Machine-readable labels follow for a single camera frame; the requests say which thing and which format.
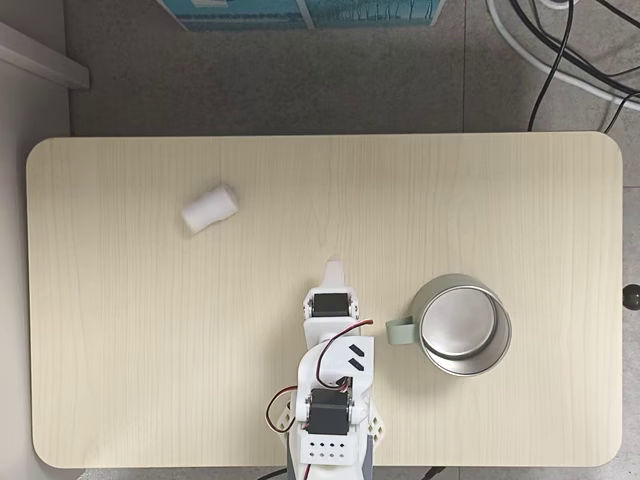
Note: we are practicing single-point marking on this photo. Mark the grey ledge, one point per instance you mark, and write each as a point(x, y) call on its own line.
point(45, 57)

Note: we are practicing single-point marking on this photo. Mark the white gauze dressing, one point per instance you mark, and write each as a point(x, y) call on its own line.
point(209, 215)

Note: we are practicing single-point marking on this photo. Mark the blue printed storage box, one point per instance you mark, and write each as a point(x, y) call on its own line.
point(235, 15)
point(372, 12)

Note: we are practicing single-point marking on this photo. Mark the dark round knob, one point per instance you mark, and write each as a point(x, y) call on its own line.
point(633, 298)

